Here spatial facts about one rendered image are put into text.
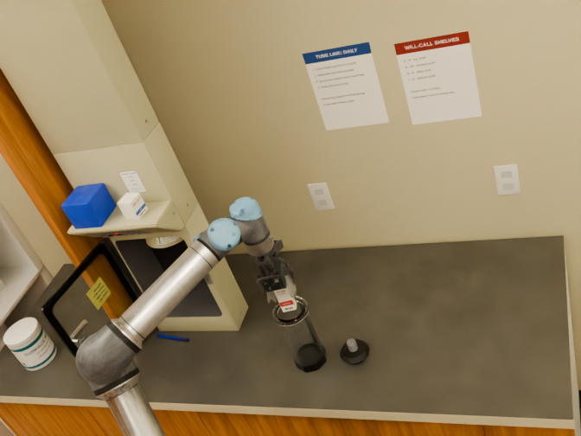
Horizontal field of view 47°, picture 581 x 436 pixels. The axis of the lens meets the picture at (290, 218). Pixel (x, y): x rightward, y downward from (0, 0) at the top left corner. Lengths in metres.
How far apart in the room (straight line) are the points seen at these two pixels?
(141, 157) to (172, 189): 0.14
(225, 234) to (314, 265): 0.94
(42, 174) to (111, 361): 0.78
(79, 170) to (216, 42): 0.57
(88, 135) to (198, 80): 0.46
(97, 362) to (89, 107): 0.72
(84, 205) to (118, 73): 0.40
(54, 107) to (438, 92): 1.11
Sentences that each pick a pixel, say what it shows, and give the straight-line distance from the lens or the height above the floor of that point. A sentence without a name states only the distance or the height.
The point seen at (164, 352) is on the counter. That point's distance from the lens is 2.41.
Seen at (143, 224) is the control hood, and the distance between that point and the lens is 1.96.
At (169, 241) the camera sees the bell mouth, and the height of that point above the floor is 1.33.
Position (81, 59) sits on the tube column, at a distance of 1.86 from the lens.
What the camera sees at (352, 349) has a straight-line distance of 2.06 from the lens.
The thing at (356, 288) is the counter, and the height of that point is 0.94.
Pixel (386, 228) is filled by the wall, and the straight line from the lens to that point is 2.43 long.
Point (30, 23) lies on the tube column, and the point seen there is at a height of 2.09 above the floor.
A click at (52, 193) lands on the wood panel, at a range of 2.17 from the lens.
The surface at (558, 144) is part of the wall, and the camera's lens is 2.18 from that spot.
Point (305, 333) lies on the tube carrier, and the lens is 2.00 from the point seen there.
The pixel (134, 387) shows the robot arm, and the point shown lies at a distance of 1.70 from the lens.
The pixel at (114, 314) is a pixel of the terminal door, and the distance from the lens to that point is 2.30.
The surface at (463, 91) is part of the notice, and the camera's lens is 2.08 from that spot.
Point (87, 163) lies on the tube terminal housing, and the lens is 2.06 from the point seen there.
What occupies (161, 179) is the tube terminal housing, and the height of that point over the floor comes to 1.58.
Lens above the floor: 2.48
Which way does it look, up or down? 34 degrees down
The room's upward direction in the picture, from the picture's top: 21 degrees counter-clockwise
